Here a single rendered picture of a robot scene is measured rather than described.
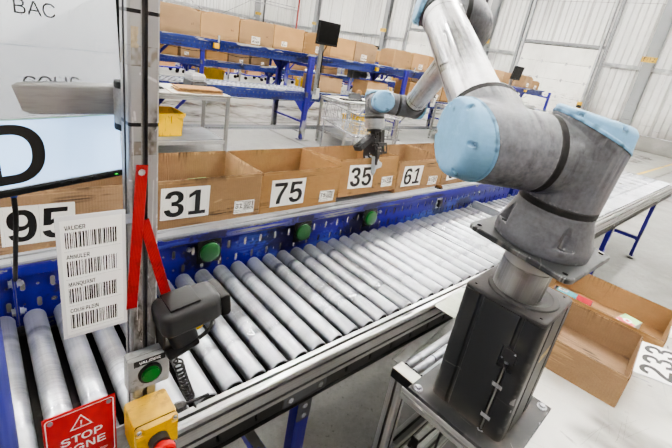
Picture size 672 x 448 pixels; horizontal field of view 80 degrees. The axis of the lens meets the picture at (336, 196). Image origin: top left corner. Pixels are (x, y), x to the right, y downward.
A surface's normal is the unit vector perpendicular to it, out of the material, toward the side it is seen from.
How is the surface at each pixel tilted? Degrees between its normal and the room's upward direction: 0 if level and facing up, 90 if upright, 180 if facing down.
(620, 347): 89
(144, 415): 0
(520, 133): 60
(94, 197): 90
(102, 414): 90
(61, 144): 86
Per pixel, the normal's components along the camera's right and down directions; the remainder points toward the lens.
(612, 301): -0.70, 0.10
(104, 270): 0.65, 0.36
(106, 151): 0.87, 0.23
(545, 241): -0.40, -0.06
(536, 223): -0.61, -0.17
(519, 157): 0.10, 0.35
